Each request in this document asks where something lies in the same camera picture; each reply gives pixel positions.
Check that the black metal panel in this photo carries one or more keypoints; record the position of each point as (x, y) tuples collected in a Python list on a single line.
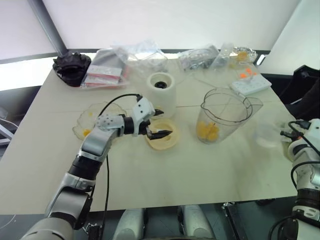
[(240, 222)]

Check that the small orange plastic pieces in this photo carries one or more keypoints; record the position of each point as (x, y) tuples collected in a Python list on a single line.
[(246, 73)]

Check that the orange segment heap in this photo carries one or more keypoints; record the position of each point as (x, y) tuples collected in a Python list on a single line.
[(207, 132)]

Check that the narrow clear plastic bag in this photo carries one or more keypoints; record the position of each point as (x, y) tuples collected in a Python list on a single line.
[(223, 56)]

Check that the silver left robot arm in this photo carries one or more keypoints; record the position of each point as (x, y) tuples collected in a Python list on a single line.
[(92, 142)]

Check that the white blender base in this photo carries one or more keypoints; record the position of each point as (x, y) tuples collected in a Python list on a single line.
[(162, 100)]

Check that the bag of red-white packs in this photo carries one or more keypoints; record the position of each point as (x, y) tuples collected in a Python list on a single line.
[(105, 72)]

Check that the black chair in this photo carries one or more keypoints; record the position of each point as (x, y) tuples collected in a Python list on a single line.
[(303, 92)]

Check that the clear crinkled plastic plate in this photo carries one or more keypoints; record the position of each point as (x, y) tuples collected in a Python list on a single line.
[(86, 122)]

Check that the clear blender jar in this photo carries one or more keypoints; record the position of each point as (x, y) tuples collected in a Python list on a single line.
[(226, 110)]

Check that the white power strip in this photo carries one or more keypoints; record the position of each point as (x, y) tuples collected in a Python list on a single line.
[(251, 85)]

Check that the clear crumpled plastic bag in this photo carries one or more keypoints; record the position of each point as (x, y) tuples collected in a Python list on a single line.
[(147, 56)]

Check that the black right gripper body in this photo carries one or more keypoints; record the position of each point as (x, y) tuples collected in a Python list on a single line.
[(288, 133)]

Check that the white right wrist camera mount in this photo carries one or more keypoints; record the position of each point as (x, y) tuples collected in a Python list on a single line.
[(313, 126)]

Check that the cream blender jar lid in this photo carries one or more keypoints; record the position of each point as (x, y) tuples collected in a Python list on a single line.
[(172, 144)]

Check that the grey window post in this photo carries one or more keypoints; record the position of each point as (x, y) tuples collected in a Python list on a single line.
[(48, 27)]

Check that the plastic bag with dark parts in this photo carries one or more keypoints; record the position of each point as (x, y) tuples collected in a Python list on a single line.
[(198, 58)]

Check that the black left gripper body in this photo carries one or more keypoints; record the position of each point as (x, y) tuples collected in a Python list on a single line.
[(144, 127)]

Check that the small white-black device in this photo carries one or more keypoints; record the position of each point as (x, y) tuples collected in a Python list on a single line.
[(260, 59)]

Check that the bag with orange pieces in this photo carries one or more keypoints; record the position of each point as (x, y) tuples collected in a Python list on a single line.
[(241, 57)]

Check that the black crumpled bag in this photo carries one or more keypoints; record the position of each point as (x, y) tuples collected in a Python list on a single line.
[(72, 67)]

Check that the grey metal frame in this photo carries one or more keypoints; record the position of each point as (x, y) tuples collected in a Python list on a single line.
[(5, 126)]

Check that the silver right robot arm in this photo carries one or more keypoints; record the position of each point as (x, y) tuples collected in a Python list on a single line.
[(303, 160)]

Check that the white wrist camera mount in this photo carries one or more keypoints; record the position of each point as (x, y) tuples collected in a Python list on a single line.
[(313, 126), (142, 108)]

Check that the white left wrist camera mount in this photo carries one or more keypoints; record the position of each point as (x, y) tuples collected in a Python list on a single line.
[(142, 108)]

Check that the silver rounded robot leg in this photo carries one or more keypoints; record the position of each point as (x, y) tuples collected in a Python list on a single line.
[(130, 225), (195, 223)]

